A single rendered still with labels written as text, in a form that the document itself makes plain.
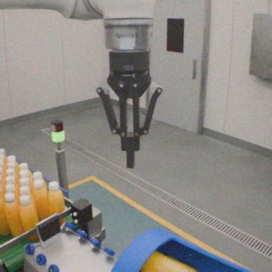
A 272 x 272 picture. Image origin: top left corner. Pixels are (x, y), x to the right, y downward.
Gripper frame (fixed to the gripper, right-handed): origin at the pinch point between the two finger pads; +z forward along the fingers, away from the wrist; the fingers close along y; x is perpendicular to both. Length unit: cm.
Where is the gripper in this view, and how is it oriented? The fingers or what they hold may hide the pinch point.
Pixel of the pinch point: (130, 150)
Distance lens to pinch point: 60.3
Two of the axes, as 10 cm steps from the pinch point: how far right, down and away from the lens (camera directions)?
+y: 10.0, 0.2, -0.9
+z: 0.2, 9.3, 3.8
